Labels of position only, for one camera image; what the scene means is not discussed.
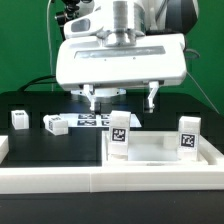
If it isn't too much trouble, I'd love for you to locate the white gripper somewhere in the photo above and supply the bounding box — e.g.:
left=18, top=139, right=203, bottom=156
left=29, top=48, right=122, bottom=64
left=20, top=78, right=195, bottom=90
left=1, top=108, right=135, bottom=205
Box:
left=56, top=13, right=187, bottom=112

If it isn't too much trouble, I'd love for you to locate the white square table top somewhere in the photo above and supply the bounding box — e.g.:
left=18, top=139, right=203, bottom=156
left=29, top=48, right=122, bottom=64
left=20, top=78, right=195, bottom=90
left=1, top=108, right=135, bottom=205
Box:
left=101, top=131, right=224, bottom=166

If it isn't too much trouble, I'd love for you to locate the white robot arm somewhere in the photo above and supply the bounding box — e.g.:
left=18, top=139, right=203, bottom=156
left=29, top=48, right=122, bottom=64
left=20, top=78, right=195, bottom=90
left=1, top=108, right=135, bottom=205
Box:
left=56, top=0, right=199, bottom=111

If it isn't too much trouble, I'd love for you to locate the white sheet with tag markers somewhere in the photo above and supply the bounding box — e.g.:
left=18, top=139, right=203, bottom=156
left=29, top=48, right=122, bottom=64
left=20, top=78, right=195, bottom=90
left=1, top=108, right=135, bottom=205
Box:
left=59, top=112, right=142, bottom=128

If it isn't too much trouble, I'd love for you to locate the white U-shaped obstacle fence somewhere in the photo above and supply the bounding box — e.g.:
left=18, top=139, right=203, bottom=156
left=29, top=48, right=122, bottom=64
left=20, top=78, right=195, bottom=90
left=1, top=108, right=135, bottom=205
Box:
left=0, top=133, right=224, bottom=195

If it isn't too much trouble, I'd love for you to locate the grey thin cable right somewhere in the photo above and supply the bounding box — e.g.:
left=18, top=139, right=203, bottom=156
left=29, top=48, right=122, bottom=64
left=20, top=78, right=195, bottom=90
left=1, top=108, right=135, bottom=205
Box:
left=185, top=71, right=221, bottom=116

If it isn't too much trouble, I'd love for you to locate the grey thin cable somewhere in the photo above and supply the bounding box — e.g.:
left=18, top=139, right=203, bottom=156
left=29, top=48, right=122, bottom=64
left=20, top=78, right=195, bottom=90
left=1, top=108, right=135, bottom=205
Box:
left=45, top=0, right=56, bottom=92
left=185, top=71, right=221, bottom=116

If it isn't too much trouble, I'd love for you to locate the black cable bundle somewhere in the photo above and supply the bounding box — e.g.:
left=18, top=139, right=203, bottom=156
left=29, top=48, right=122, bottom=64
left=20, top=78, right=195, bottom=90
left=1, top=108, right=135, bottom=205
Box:
left=17, top=74, right=59, bottom=93

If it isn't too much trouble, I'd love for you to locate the grey thin cable left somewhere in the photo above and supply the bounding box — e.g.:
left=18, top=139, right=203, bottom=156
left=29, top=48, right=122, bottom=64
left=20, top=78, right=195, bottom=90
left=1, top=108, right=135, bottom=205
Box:
left=45, top=0, right=56, bottom=92

